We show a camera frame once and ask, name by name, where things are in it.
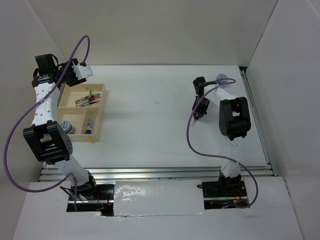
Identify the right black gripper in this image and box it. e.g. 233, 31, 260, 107
192, 96, 211, 119

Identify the red pen with clip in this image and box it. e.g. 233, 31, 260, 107
89, 95, 101, 104

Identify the red pen with clear barrel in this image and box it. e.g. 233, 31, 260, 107
75, 93, 101, 107

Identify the blue cap glue bottle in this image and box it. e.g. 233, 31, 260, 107
85, 115, 95, 135

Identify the blue white tape roll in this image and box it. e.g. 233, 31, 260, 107
216, 73, 228, 82
59, 120, 75, 135

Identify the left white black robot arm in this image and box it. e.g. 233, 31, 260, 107
23, 54, 99, 200

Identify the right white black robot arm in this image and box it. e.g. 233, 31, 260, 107
186, 76, 251, 196

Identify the cream compartment organizer tray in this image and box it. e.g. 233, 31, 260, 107
57, 83, 107, 142

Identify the white foil cover sheet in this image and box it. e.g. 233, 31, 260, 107
113, 180, 205, 217

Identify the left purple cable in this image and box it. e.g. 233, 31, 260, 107
4, 35, 91, 211

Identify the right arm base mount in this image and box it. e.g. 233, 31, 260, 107
196, 177, 249, 210

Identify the aluminium front rail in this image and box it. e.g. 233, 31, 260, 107
38, 164, 274, 182

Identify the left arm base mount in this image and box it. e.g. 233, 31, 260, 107
60, 183, 115, 217

